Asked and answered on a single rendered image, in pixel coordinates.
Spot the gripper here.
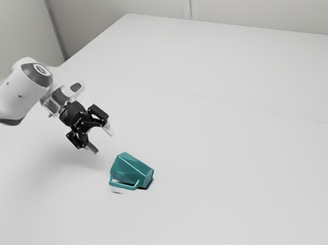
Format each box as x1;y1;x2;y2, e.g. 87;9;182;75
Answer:
54;98;118;157

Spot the teal faceted mug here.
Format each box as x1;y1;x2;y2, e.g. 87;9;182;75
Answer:
107;150;157;193

